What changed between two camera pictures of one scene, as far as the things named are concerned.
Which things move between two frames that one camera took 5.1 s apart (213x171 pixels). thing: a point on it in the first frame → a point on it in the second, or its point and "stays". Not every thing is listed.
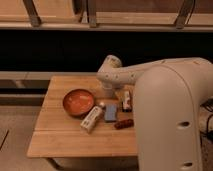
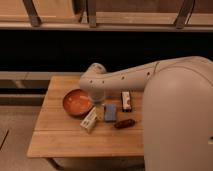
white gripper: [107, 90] → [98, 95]
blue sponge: [110, 113] stays
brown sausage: [124, 124] stays
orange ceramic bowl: [77, 102] stays
